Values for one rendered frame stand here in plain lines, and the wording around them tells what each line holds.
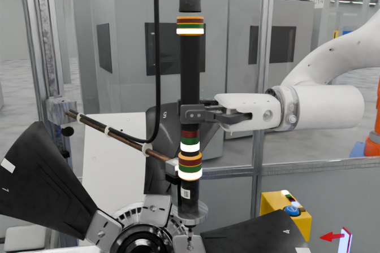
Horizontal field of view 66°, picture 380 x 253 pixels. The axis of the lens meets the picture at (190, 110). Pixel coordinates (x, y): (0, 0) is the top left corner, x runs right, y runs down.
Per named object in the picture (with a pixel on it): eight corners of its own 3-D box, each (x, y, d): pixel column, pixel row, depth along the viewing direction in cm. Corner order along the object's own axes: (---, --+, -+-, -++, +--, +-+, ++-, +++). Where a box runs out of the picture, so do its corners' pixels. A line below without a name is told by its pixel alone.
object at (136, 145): (65, 115, 94) (64, 111, 94) (69, 114, 95) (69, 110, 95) (174, 169, 57) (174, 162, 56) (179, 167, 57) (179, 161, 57)
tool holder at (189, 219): (158, 209, 58) (156, 164, 56) (184, 196, 63) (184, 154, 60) (189, 231, 52) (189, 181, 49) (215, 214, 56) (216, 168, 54)
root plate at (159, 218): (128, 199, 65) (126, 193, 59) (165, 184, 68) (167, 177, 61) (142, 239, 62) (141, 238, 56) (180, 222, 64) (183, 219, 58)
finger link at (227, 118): (246, 126, 45) (212, 122, 47) (255, 114, 52) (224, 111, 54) (247, 119, 45) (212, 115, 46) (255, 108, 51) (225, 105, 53)
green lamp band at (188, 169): (173, 167, 54) (173, 161, 54) (190, 160, 57) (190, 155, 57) (189, 175, 51) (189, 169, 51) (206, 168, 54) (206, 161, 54)
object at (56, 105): (46, 121, 100) (43, 96, 98) (67, 117, 105) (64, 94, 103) (57, 127, 93) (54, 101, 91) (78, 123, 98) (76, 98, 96)
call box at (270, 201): (259, 217, 105) (260, 191, 102) (285, 215, 106) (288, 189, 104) (279, 249, 89) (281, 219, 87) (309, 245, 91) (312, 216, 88)
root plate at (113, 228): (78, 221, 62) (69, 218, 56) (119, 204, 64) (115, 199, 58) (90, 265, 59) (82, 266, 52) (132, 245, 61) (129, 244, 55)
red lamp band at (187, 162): (173, 161, 54) (173, 155, 53) (190, 154, 57) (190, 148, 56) (189, 168, 51) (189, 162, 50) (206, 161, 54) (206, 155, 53)
